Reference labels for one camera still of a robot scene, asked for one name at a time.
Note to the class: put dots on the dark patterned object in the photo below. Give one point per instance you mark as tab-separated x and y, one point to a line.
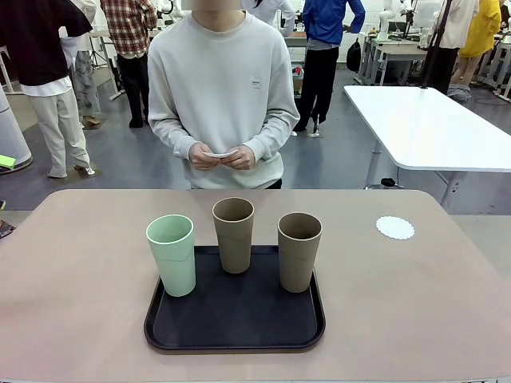
5	229

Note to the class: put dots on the person in marbled grey trousers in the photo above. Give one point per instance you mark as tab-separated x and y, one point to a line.
84	80

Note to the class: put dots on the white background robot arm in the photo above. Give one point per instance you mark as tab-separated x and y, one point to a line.
385	20
173	14

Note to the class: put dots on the person's right forearm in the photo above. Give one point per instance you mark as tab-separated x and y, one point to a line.
171	139

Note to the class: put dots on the white scalloped paper coaster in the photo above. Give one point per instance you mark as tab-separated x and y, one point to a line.
217	153
394	228

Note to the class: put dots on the person in black shirt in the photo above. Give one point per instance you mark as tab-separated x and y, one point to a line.
36	40

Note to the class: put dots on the person in blue jacket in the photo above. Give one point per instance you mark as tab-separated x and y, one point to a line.
323	24

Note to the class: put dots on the brown cup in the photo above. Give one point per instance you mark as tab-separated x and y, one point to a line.
233	255
297	271

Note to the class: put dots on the person's left forearm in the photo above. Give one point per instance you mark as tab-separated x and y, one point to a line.
271	139

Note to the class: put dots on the person in white shirt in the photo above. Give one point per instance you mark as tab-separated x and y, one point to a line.
279	10

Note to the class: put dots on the black plastic tray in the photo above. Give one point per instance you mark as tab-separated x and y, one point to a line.
239	315

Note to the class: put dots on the person in grey sweatshirt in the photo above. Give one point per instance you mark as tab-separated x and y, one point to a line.
223	80

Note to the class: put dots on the black backpack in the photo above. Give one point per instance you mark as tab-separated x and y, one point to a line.
353	56

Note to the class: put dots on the light green cup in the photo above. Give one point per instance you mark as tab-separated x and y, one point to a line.
175	271

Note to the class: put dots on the grey cloth bundle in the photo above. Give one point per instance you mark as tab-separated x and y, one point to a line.
459	93

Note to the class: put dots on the grey metal desk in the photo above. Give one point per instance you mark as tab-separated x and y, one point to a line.
399	52

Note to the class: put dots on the person in yellow coat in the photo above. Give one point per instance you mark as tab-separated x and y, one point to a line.
481	36

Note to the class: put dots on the green paper sheet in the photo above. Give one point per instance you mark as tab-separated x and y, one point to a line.
6	161

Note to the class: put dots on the person in plaid shirt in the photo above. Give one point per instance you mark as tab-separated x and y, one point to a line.
127	28

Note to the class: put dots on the person in cream top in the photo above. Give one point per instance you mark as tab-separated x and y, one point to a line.
455	24

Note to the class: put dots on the large white table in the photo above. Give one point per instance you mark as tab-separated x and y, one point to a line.
431	127

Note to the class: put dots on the black caster wheel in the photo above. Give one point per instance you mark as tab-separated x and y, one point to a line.
387	182

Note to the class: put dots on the person's right hand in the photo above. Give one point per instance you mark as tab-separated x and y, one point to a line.
201	161

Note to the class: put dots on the person's left hand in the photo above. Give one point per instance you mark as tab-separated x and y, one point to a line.
241	160

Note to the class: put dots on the white cylindrical pedestal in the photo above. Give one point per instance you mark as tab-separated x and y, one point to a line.
10	131

